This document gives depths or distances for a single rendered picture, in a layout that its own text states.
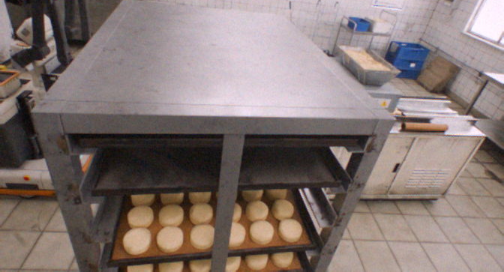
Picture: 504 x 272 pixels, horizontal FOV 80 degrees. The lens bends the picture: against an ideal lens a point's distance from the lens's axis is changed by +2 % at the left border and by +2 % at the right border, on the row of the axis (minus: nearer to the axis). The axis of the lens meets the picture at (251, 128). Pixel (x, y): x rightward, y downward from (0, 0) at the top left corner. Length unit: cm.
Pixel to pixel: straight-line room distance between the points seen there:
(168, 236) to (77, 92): 33
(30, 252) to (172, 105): 236
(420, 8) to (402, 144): 483
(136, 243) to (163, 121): 31
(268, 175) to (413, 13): 686
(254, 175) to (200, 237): 18
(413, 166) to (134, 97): 281
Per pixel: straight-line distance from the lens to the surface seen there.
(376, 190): 308
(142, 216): 68
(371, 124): 48
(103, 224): 59
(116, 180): 52
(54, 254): 263
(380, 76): 245
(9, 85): 281
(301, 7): 641
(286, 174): 55
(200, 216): 67
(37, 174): 286
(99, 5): 570
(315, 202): 65
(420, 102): 333
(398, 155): 288
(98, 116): 40
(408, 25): 732
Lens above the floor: 202
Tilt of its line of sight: 33 degrees down
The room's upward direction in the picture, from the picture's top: 9 degrees clockwise
